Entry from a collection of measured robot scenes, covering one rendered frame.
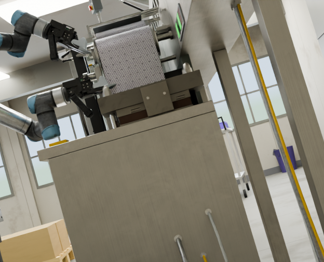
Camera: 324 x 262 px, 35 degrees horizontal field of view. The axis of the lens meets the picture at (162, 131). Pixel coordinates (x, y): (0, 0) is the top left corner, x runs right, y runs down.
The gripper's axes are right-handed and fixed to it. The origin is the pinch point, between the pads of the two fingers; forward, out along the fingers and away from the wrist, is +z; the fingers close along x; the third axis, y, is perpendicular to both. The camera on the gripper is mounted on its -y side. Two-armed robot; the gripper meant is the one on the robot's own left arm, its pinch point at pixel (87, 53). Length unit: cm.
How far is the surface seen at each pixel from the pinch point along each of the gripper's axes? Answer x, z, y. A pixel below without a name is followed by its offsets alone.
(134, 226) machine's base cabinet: -32, 48, -55
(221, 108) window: 751, 113, 120
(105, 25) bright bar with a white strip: 23.1, -2.9, 19.4
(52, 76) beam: 674, -182, 41
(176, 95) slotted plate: -25.3, 42.4, -5.0
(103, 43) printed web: -6.0, 5.6, 5.8
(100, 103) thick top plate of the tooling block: -26.3, 17.8, -18.9
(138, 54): -6.6, 20.9, 7.4
